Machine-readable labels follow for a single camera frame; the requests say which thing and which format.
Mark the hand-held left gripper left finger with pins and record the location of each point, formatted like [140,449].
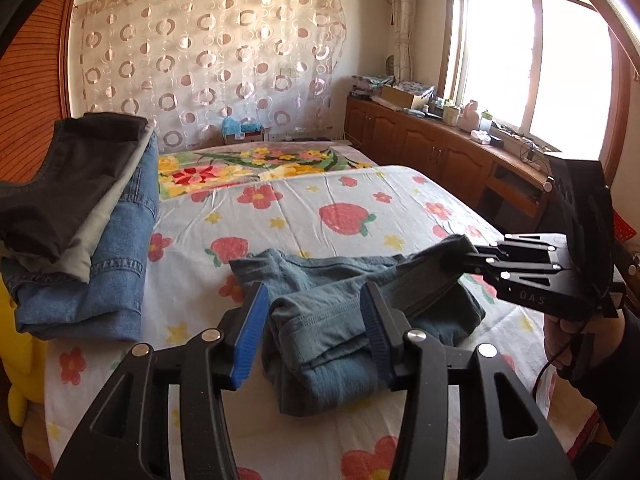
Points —
[247,335]

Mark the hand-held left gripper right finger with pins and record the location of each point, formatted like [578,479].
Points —
[375,342]

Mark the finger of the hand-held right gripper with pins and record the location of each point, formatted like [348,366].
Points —
[510,266]
[525,242]

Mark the teal denim short pants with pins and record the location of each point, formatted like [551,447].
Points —
[320,310]

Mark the person's right forearm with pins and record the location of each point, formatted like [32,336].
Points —
[610,375]

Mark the folded grey-green pants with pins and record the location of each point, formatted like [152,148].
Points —
[100,230]

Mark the folded black pants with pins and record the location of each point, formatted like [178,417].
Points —
[65,185]

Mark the person's right hand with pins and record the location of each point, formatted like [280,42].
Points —
[560,340]

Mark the bed with floral sheet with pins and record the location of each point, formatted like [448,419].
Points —
[310,220]

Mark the pink bottle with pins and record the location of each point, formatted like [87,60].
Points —
[470,117]

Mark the folded blue jeans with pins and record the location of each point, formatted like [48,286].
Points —
[115,285]

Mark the wooden side cabinet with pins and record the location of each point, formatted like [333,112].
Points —
[415,150]

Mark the white cup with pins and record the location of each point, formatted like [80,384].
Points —
[451,116]

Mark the bright floral quilt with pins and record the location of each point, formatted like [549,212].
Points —
[250,167]

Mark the wooden framed window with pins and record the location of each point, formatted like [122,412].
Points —
[540,60]

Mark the cardboard box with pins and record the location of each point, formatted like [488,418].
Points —
[400,96]

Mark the patterned folded cloth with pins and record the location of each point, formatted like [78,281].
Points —
[370,81]

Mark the yellow plush toy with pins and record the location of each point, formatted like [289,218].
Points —
[20,360]

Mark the pale window curtain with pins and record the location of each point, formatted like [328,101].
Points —
[402,20]

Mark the sheer circle-patterned curtain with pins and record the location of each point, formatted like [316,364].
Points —
[210,55]

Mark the wooden slatted wardrobe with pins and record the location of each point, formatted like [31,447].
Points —
[35,60]

